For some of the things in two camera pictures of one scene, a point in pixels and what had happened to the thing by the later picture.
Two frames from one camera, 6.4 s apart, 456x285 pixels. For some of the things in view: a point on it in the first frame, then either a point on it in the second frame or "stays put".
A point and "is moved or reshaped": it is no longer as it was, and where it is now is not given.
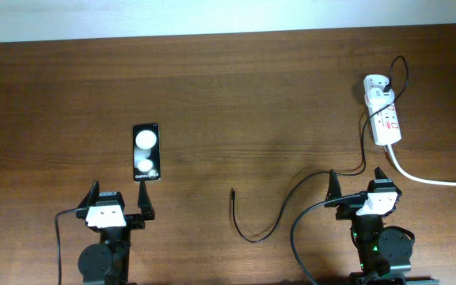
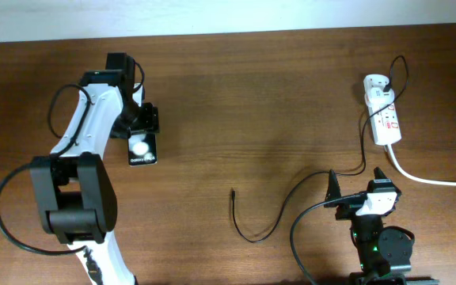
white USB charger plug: [378, 96] stays put
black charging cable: [338, 173] stays put
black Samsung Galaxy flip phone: [146, 152] is moved or reshaped
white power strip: [385, 117] stays put
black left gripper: [138, 220] to [150, 123]
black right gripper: [349, 209] stays put
